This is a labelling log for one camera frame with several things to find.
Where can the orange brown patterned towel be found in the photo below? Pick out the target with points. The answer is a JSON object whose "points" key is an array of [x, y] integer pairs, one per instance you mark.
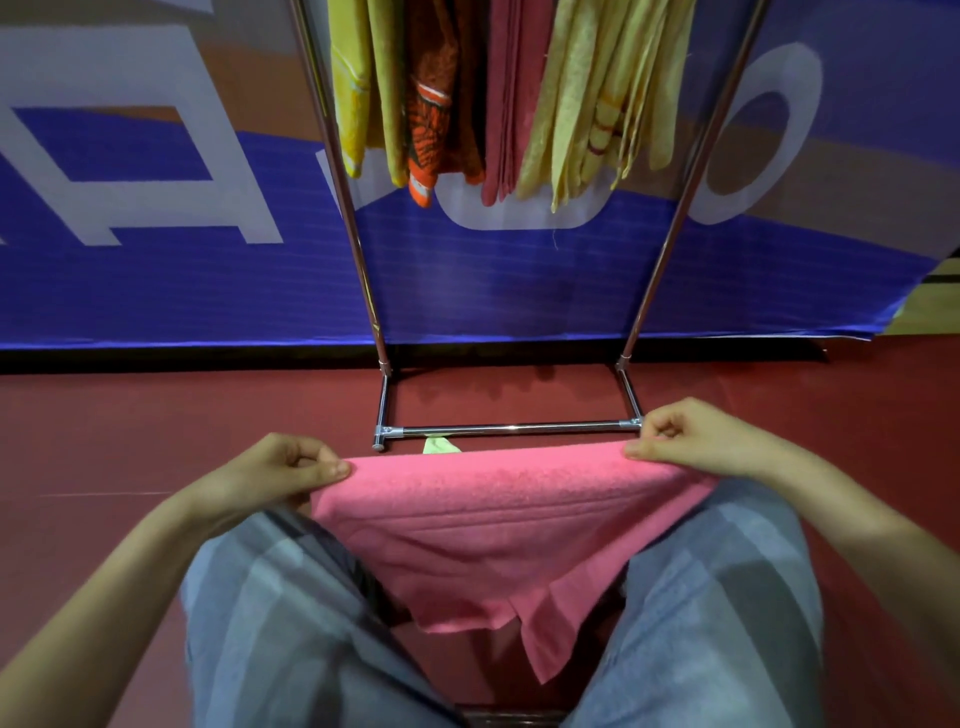
{"points": [[431, 112]]}

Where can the person's right hand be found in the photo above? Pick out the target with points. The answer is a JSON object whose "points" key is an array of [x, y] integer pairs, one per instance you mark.
{"points": [[705, 442]]}

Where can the blue printed banner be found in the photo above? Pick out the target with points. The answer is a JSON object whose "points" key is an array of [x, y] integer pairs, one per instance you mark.
{"points": [[187, 285]]}

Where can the person's right forearm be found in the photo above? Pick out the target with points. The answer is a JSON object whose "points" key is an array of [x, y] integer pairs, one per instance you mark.
{"points": [[877, 540]]}

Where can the chrome metal bar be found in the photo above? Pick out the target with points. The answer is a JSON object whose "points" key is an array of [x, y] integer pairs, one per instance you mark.
{"points": [[514, 718]]}

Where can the metal towel rack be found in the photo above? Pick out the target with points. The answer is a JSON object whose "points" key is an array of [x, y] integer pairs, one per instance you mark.
{"points": [[510, 430]]}

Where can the pale yellow striped towel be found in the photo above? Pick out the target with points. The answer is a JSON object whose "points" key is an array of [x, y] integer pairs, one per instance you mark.
{"points": [[664, 90]]}

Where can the person's grey trousers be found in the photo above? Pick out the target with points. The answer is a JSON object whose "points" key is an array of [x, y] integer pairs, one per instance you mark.
{"points": [[720, 615]]}

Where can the pink towel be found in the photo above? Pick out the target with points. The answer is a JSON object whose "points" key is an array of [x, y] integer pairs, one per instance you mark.
{"points": [[517, 90], [495, 525]]}

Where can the person's left hand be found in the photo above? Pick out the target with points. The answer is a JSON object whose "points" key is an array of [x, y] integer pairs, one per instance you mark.
{"points": [[262, 476]]}

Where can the yellow patterned towel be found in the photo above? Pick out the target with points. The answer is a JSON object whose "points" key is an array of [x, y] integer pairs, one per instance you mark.
{"points": [[352, 82]]}

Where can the light green towel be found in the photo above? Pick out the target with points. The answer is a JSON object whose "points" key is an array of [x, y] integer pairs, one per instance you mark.
{"points": [[441, 446]]}

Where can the person's left forearm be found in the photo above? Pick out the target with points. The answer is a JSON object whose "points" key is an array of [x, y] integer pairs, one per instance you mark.
{"points": [[97, 607]]}

